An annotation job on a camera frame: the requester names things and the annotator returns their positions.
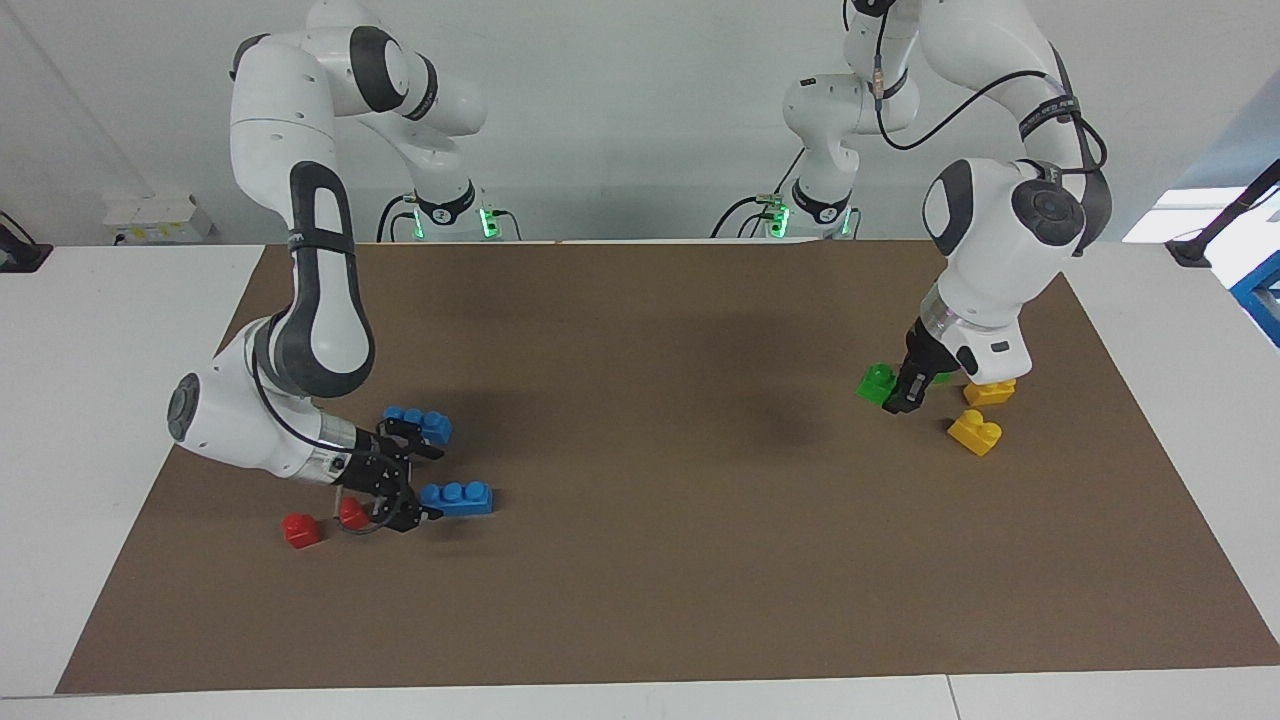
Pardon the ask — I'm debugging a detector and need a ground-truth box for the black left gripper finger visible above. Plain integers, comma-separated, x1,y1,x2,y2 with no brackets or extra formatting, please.
883,369,932,416

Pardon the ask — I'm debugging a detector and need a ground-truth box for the blue three-stud toy brick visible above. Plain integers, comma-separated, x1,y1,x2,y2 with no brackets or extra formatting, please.
420,482,494,518
383,405,454,447

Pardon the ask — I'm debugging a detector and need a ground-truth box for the brown table mat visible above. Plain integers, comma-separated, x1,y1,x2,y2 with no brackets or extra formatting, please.
55,240,1280,694

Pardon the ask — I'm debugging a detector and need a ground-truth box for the black table clamp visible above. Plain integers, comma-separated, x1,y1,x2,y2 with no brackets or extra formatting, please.
0,212,53,273

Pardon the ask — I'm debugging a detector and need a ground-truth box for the black base cable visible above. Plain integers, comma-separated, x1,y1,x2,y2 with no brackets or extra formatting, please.
377,193,419,243
711,148,807,239

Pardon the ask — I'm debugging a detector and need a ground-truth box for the black left base cable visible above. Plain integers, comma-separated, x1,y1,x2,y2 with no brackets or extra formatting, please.
711,148,807,239

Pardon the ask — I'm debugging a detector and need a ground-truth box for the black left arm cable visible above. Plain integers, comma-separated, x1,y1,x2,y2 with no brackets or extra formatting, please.
872,0,1109,176

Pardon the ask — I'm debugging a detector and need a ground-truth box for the blue frame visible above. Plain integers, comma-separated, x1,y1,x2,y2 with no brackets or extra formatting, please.
1230,250,1280,348

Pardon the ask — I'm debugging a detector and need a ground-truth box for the white power strip box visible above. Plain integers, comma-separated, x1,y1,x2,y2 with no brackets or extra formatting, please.
103,193,216,246

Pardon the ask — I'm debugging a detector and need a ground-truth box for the black right base cable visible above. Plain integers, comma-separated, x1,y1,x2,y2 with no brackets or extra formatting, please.
377,193,419,243

